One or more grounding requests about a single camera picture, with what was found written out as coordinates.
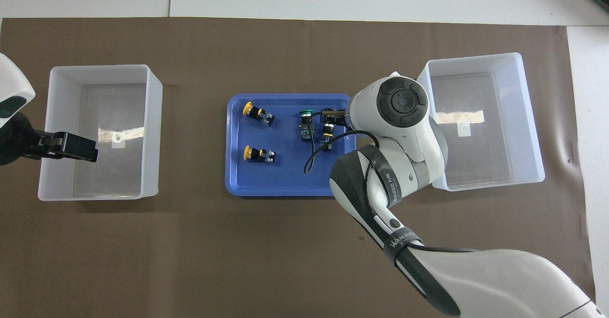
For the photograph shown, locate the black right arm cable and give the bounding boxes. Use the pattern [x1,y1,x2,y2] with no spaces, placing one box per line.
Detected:
[304,130,476,254]

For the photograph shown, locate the green push button switch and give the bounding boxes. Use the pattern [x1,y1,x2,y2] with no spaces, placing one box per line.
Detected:
[298,110,315,141]
[321,118,336,151]

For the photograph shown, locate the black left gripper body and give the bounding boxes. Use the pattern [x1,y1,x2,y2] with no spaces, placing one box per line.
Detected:
[0,111,41,166]

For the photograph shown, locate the brown paper table mat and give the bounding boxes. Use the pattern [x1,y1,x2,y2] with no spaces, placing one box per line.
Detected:
[0,17,598,318]

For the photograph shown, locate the yellow push button switch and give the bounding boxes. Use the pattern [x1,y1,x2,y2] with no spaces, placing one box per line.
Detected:
[243,145,276,164]
[243,101,275,128]

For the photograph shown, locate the translucent white plastic box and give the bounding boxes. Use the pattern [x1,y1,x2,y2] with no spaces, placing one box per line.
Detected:
[38,64,163,201]
[417,52,546,192]

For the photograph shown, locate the blue plastic tray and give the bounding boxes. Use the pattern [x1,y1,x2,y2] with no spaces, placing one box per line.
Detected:
[225,93,357,198]

